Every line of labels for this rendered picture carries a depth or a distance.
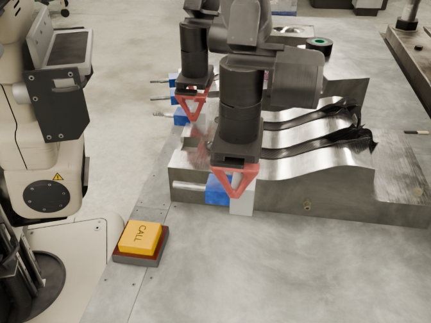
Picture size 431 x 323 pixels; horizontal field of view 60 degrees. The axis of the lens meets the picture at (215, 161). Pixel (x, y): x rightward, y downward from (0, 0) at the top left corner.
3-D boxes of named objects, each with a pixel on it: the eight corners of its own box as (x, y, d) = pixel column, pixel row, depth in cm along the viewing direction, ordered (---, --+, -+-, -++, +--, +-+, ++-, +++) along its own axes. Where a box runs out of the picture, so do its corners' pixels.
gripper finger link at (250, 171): (258, 179, 59) (263, 129, 54) (255, 211, 54) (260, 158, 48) (217, 175, 60) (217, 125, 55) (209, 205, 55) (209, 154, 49)
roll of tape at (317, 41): (334, 57, 110) (336, 45, 108) (307, 57, 110) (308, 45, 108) (327, 47, 116) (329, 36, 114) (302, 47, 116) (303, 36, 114)
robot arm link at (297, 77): (240, 13, 51) (231, -7, 42) (326, 19, 49) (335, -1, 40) (230, 101, 52) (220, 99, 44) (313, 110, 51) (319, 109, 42)
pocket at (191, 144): (175, 164, 78) (174, 150, 75) (181, 150, 82) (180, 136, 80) (197, 166, 77) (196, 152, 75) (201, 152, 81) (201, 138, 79)
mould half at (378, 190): (170, 201, 76) (165, 147, 68) (195, 133, 97) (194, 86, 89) (427, 229, 70) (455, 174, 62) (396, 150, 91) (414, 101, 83)
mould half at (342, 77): (185, 126, 100) (183, 89, 93) (178, 84, 120) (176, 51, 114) (360, 113, 105) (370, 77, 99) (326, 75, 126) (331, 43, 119)
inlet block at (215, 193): (170, 207, 59) (168, 181, 56) (177, 186, 63) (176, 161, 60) (252, 216, 58) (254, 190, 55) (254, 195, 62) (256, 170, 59)
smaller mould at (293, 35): (260, 52, 143) (261, 34, 138) (261, 40, 154) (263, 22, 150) (312, 56, 140) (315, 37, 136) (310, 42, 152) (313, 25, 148)
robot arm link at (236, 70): (224, 44, 48) (215, 60, 43) (278, 48, 47) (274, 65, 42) (223, 92, 52) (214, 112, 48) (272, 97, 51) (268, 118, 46)
